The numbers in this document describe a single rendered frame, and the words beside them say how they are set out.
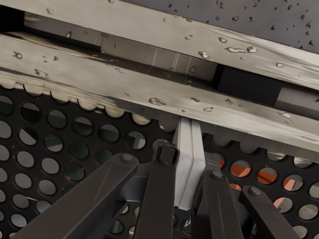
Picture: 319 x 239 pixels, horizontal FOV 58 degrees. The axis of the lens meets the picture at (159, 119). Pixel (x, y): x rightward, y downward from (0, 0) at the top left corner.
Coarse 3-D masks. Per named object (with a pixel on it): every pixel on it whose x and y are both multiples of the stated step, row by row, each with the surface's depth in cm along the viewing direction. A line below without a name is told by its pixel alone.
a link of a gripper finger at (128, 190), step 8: (144, 168) 14; (136, 176) 13; (144, 176) 13; (128, 184) 13; (136, 184) 13; (144, 184) 14; (120, 192) 13; (128, 192) 13; (136, 192) 14; (120, 200) 14; (128, 200) 14; (136, 200) 14
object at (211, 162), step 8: (208, 160) 17; (216, 160) 17; (208, 168) 16; (216, 168) 16; (200, 184) 14; (200, 192) 14; (232, 192) 14; (240, 192) 14; (200, 200) 14; (240, 208) 13; (240, 216) 13; (248, 216) 13; (240, 224) 13; (248, 224) 13; (248, 232) 14
